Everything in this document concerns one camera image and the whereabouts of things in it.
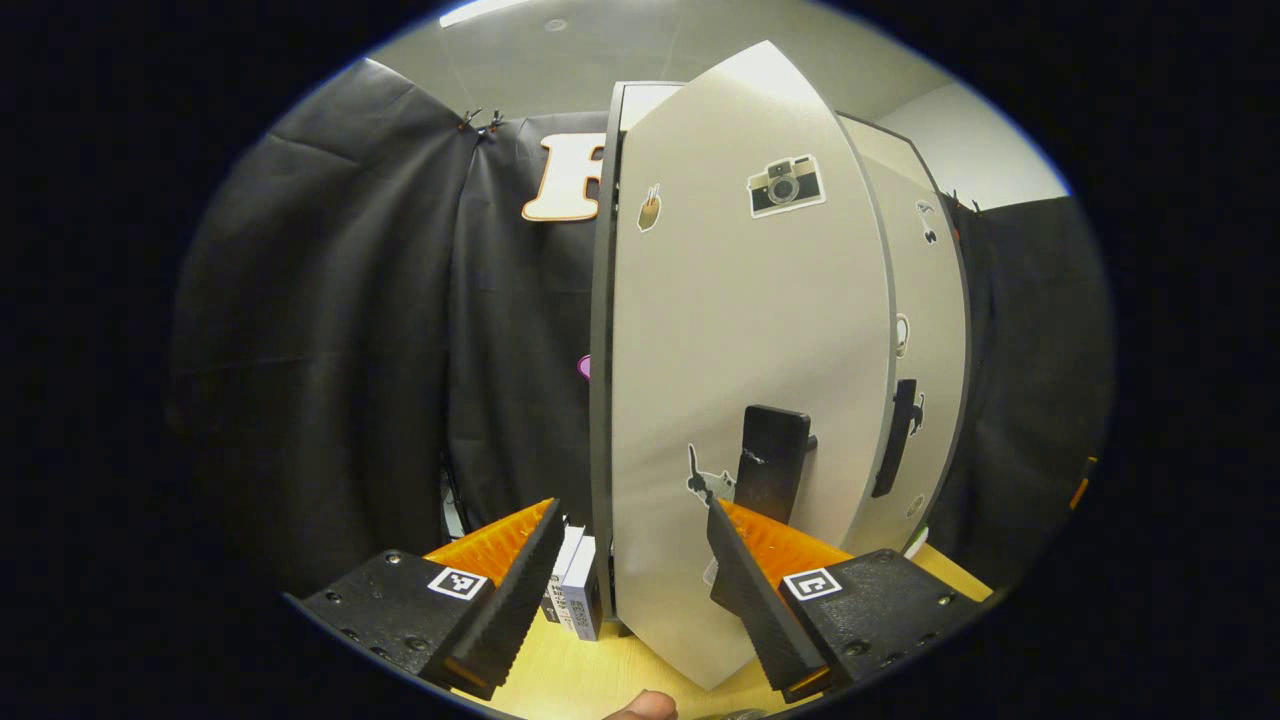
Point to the watermelon slice toy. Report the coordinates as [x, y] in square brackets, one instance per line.
[918, 542]

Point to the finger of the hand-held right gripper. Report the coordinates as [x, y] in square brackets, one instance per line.
[1082, 482]

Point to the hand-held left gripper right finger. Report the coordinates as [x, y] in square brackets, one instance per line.
[755, 600]

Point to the white cabinet door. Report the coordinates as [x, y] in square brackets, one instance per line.
[740, 320]
[935, 300]

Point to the black backdrop cloth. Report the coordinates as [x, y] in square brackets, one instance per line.
[350, 330]
[1040, 350]

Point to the white cabinet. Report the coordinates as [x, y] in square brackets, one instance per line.
[602, 400]

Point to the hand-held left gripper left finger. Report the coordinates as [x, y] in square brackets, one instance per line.
[515, 590]

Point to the small white box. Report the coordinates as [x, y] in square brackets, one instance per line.
[583, 595]
[560, 575]

